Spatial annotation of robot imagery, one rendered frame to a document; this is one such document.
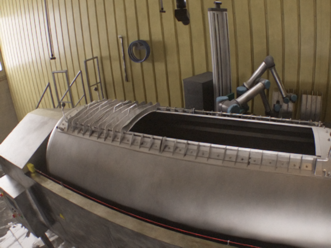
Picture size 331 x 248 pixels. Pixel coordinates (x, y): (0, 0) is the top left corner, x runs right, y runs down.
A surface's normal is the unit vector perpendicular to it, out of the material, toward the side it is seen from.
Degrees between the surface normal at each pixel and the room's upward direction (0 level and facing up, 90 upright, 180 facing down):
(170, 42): 90
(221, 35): 90
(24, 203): 90
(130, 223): 1
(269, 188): 45
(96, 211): 1
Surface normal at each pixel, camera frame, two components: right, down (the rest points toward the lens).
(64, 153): -0.40, -0.27
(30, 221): 0.89, 0.09
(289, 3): -0.44, 0.37
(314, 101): -0.44, -0.02
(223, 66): 0.69, 0.22
